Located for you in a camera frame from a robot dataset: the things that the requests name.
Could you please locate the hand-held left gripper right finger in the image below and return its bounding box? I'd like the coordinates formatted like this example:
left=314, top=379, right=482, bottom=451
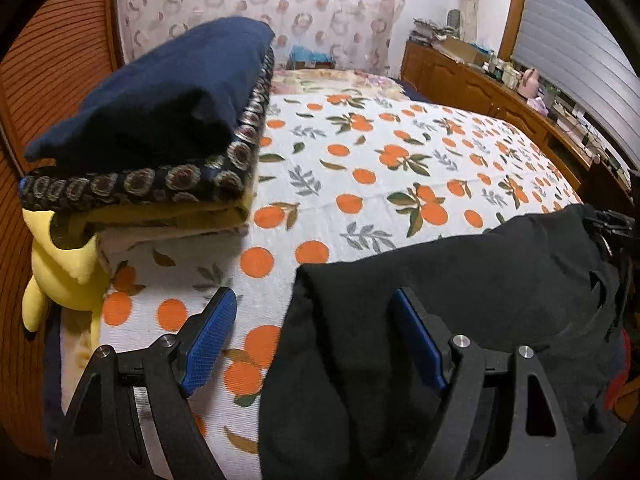
left=392, top=287, right=578, bottom=480

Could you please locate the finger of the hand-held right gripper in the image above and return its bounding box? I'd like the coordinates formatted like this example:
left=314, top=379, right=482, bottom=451
left=592, top=209, right=640, bottom=243

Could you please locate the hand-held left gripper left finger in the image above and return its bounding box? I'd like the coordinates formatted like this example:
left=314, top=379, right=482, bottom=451
left=52, top=287, right=238, bottom=480

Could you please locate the black t-shirt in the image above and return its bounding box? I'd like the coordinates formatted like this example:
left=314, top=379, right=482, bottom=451
left=257, top=204, right=632, bottom=480

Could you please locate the dark wooden chair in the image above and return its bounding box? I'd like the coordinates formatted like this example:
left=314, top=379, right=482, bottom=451
left=580, top=157, right=638, bottom=211

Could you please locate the beige folded cloth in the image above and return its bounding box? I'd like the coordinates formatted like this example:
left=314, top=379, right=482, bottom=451
left=97, top=225, right=251, bottom=266

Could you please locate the yellow folded garment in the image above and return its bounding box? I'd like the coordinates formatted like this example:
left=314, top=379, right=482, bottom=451
left=90, top=190, right=261, bottom=236

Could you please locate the yellow plush toy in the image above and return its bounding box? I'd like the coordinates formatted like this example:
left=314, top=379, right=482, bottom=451
left=22, top=207, right=111, bottom=333

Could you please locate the orange print bedsheet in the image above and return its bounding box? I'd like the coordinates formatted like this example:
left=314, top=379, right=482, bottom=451
left=60, top=92, right=583, bottom=480

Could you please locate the red cloth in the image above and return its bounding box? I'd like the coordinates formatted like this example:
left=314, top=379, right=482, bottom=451
left=604, top=370, right=632, bottom=411

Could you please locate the pink bottle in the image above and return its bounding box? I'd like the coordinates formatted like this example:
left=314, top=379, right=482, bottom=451
left=517, top=67, right=541, bottom=98

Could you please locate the cluster of small bottles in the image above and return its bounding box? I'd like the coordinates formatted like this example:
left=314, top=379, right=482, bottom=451
left=482, top=55, right=521, bottom=86

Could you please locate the wooden sideboard cabinet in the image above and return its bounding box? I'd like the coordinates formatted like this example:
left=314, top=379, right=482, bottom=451
left=401, top=40, right=631, bottom=196

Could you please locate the open cardboard box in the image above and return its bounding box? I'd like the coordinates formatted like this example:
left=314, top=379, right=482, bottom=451
left=440, top=35, right=488, bottom=63

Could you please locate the navy bed sheet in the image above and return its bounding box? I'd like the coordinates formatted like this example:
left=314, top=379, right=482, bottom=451
left=395, top=77, right=431, bottom=103

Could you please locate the navy folded garment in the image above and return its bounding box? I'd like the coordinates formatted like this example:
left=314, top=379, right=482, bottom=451
left=24, top=16, right=277, bottom=167

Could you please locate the beige lace curtain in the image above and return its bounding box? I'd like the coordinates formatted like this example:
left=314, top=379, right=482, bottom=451
left=457, top=0, right=488, bottom=43

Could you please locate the pile of folded cloths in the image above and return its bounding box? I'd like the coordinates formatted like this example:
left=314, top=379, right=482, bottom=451
left=411, top=17, right=453, bottom=43

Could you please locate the floral blanket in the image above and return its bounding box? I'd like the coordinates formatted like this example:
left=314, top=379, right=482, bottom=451
left=270, top=67, right=408, bottom=98

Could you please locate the dark ring-patterned folded garment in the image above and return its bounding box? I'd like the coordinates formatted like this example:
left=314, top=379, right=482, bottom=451
left=19, top=47, right=275, bottom=211

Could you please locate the wooden window frame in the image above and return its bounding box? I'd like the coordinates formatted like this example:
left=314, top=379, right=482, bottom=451
left=500, top=0, right=531, bottom=61

